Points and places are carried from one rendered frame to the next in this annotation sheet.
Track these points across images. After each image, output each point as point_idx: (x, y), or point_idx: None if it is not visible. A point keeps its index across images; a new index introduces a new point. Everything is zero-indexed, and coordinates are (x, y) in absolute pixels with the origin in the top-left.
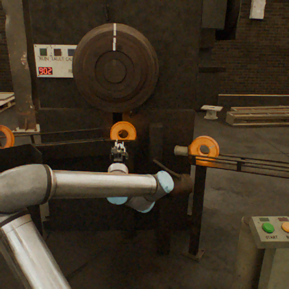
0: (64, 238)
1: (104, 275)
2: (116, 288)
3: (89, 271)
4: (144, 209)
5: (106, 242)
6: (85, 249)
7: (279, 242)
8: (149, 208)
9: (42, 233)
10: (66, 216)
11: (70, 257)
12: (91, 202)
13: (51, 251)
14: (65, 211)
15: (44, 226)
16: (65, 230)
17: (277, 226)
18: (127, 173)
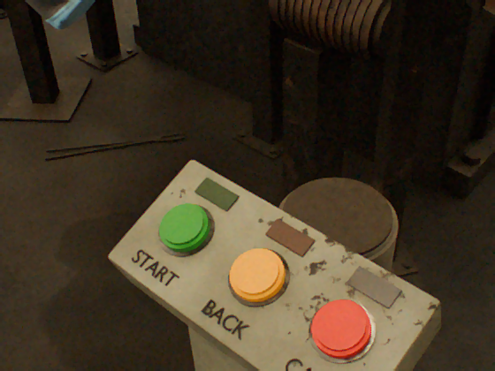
0: (147, 77)
1: (126, 185)
2: (116, 223)
3: (113, 161)
4: (44, 15)
5: (210, 123)
6: (155, 117)
7: (167, 305)
8: (54, 16)
9: (118, 50)
10: (164, 27)
11: (114, 118)
12: (209, 10)
13: (100, 90)
14: (162, 13)
15: (135, 36)
16: (165, 61)
17: (232, 247)
18: None
